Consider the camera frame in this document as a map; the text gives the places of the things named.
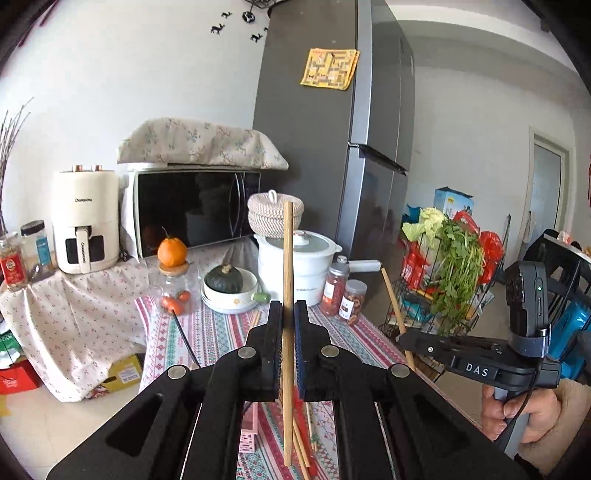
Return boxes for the grey refrigerator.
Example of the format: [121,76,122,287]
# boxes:
[253,0,416,273]

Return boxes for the white floral casserole dish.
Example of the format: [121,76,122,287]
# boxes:
[201,268,270,315]

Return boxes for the red label glass jar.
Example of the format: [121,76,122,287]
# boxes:
[0,232,28,292]

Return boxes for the white electric cooking pot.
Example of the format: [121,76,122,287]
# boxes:
[255,229,383,305]

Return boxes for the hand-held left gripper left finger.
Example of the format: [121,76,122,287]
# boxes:
[46,300,284,480]

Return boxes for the black chopstick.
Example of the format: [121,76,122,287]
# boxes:
[172,310,202,370]

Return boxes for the cream air fryer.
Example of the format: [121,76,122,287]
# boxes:
[51,164,122,275]

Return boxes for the brown cardboard box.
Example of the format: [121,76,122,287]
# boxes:
[90,353,145,400]

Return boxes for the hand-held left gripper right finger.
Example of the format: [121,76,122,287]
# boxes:
[294,299,532,480]

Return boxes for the blue cardboard box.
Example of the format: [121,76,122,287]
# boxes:
[433,186,475,217]

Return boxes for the glass jar with tomatoes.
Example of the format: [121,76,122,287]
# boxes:
[150,261,192,317]

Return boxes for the person's right forearm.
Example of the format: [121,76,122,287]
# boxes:
[522,381,591,476]

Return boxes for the floral microwave cover cloth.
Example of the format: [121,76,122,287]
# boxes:
[117,117,290,171]

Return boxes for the striped patterned tablecloth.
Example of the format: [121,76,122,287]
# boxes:
[134,293,444,480]

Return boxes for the vase of bare twigs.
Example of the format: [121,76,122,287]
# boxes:
[0,97,35,234]

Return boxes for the person's right hand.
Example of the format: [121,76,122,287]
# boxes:
[480,383,561,446]

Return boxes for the tall red spice jar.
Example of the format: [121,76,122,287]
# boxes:
[321,255,350,317]

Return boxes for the black wall decals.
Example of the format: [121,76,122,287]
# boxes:
[210,9,269,44]

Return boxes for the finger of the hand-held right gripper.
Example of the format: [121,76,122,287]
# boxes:
[397,331,462,367]

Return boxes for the red plastic bag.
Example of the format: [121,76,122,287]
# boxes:
[452,210,504,287]

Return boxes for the red gift box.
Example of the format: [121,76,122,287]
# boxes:
[0,357,42,395]

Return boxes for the black wire rack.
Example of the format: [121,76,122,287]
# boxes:
[379,215,513,370]

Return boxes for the grey door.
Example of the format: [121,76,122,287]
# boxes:
[524,131,571,259]

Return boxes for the white floral cabinet cloth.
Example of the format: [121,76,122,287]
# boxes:
[0,251,160,402]

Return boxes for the white microwave oven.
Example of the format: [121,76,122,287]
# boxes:
[121,161,262,259]

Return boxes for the plain wooden chopstick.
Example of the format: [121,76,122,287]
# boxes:
[380,268,416,373]
[283,201,294,467]

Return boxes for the yellow patterned cloth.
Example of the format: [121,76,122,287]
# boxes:
[300,47,361,90]

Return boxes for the pale green lettuce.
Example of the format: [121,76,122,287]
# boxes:
[402,207,445,241]

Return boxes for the dark green pumpkin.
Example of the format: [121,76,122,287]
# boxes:
[204,264,244,294]

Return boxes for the bunch of green herbs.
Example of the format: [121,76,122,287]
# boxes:
[429,217,485,335]

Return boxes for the pile of mixed chopsticks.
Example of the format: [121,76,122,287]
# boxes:
[292,399,320,480]

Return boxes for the short red spice jar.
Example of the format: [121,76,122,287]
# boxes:
[338,279,368,326]

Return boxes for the red snack packet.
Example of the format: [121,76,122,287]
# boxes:
[401,240,430,289]

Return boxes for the pink plastic basket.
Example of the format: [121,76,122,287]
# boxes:
[236,401,262,480]

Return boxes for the black lid glass jar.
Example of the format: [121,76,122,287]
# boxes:
[19,220,55,282]

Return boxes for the green and white bag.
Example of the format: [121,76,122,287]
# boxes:
[0,332,19,365]

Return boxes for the woven lidded basket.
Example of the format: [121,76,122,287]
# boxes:
[247,189,305,238]

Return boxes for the orange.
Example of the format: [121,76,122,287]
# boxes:
[157,227,188,267]

